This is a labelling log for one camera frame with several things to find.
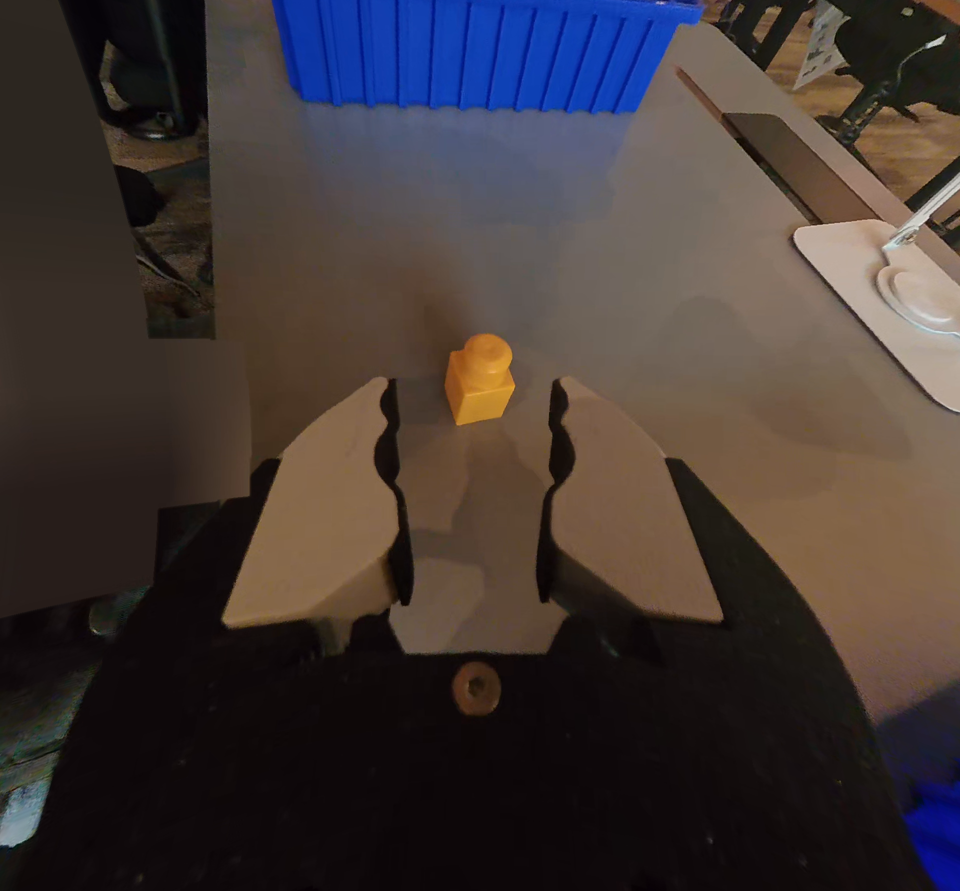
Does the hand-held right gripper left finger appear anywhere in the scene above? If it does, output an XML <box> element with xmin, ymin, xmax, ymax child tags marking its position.
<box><xmin>222</xmin><ymin>377</ymin><xmax>415</xmax><ymax>631</ymax></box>

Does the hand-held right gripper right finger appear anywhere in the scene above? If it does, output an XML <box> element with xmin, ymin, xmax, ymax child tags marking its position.
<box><xmin>536</xmin><ymin>375</ymin><xmax>725</xmax><ymax>626</ymax></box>

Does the yellow mega block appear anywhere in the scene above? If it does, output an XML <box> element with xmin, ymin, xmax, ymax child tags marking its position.
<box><xmin>444</xmin><ymin>333</ymin><xmax>516</xmax><ymax>427</ymax></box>

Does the blue plastic bin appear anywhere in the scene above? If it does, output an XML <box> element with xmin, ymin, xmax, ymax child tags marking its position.
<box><xmin>903</xmin><ymin>778</ymin><xmax>960</xmax><ymax>891</ymax></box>
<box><xmin>243</xmin><ymin>0</ymin><xmax>705</xmax><ymax>114</ymax></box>

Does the white paper sheet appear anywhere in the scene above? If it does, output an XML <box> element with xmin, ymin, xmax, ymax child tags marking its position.
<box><xmin>793</xmin><ymin>0</ymin><xmax>854</xmax><ymax>91</ymax></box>

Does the black office chair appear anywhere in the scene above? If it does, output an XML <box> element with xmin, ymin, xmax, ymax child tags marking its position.
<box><xmin>817</xmin><ymin>13</ymin><xmax>960</xmax><ymax>150</ymax></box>
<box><xmin>30</xmin><ymin>0</ymin><xmax>208</xmax><ymax>141</ymax></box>

